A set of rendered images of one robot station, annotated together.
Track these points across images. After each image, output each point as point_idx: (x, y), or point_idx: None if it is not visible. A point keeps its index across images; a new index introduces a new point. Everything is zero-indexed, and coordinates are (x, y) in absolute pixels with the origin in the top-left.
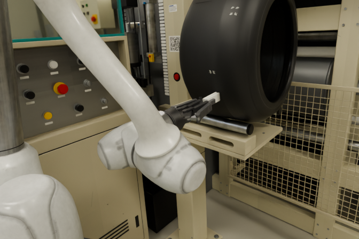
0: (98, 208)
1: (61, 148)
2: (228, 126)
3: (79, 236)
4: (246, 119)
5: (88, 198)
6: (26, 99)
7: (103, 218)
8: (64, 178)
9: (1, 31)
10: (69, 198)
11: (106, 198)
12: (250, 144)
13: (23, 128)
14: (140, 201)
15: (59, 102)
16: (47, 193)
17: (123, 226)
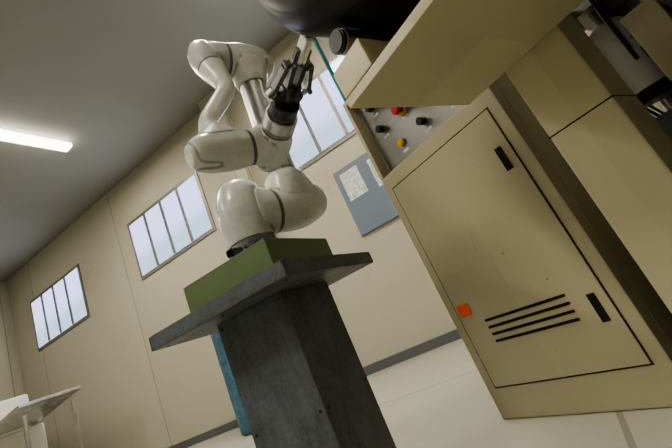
0: (488, 257)
1: (411, 174)
2: None
3: (233, 211)
4: (328, 29)
5: (466, 238)
6: (382, 133)
7: (505, 277)
8: (427, 209)
9: (252, 107)
10: (233, 189)
11: (496, 242)
12: (348, 70)
13: (391, 162)
14: (589, 261)
15: (406, 124)
16: (223, 185)
17: (559, 306)
